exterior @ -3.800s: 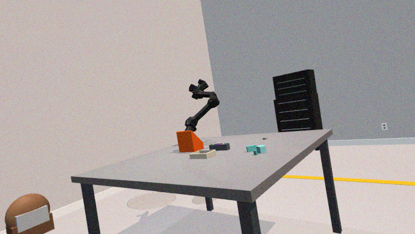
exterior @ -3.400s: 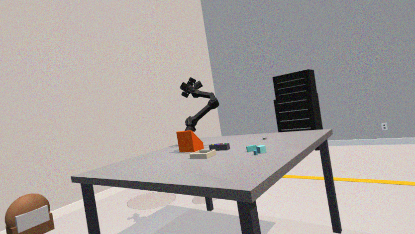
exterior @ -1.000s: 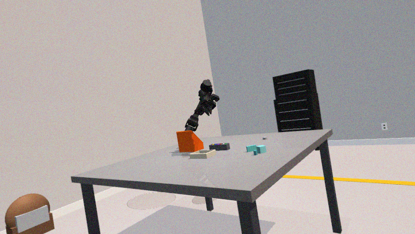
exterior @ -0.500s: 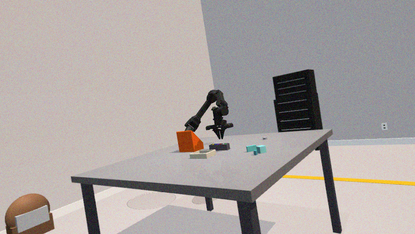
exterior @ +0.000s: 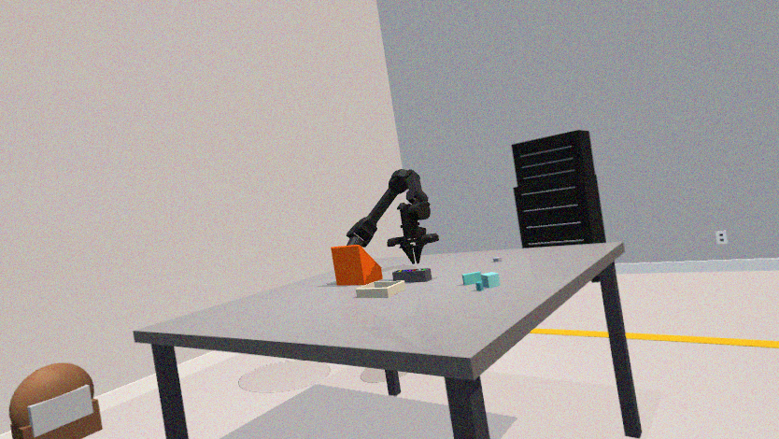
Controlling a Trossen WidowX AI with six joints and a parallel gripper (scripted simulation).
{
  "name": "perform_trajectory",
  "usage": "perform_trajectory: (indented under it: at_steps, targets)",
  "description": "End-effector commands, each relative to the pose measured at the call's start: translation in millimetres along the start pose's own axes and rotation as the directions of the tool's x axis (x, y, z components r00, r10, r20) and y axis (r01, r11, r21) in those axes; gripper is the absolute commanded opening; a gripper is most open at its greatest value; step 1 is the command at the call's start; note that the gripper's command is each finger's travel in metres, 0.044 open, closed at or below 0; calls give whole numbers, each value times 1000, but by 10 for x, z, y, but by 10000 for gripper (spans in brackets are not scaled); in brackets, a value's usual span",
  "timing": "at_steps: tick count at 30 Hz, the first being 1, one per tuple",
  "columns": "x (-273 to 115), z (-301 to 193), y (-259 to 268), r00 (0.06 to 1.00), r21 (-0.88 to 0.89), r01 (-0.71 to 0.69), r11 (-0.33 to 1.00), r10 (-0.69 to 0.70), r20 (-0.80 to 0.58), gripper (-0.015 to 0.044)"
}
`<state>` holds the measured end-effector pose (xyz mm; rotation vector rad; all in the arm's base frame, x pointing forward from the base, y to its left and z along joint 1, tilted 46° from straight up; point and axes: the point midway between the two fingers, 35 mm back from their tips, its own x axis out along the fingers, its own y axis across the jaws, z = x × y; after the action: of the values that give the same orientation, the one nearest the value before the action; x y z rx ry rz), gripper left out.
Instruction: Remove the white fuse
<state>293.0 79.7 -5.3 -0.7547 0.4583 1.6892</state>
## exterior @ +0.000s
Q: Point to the white shallow tray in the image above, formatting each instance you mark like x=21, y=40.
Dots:
x=380, y=289

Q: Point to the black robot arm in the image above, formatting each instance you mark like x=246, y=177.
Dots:
x=401, y=180

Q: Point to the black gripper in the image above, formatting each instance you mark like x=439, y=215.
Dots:
x=410, y=229

